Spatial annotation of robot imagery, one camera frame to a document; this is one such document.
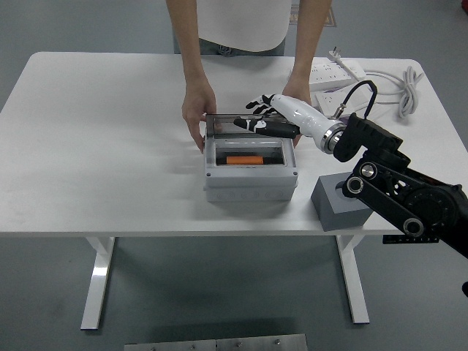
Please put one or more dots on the grey block with round hole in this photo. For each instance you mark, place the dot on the grey block with round hole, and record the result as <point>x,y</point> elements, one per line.
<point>336,219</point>

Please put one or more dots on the person's left forearm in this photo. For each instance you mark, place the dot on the person's left forearm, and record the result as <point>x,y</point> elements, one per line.
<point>311,40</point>

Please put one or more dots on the grey metal plate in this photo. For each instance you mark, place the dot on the grey metal plate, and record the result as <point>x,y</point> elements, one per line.
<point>215,343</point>

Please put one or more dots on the orange cylindrical battery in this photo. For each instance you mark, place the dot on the orange cylindrical battery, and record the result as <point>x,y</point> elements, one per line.
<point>245,160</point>

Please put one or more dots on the person's left hand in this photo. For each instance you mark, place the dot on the person's left hand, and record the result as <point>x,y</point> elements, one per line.
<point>298,89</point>

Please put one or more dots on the white power strip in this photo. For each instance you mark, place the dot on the white power strip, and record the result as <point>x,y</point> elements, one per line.
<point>336,75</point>

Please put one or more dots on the white table leg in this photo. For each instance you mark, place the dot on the white table leg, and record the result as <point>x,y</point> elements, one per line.
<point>98,278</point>
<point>352,278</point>

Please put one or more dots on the black table control panel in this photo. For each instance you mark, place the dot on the black table control panel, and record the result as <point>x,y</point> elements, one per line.
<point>402,239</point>

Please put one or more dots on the white wall socket panel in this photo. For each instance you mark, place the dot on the white wall socket panel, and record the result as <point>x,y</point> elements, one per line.
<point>329,99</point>

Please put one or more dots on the transparent hinged box lid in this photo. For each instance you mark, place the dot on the transparent hinged box lid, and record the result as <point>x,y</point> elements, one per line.
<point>223,124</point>

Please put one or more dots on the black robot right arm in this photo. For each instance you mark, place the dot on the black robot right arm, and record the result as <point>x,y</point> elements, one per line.
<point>384,204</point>

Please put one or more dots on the grey plastic electrical box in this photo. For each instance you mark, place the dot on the grey plastic electrical box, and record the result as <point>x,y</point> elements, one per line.
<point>252,179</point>

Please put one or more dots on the person's right forearm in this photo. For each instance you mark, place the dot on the person's right forearm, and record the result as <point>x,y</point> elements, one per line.
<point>188,40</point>

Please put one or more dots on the person's right hand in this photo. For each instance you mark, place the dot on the person's right hand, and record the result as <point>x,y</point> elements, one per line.
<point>195,104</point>

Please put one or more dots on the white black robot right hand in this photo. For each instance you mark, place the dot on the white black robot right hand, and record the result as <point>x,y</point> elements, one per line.
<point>303,115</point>

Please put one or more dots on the person's torso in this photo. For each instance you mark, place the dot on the person's torso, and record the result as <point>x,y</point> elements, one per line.
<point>241,22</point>

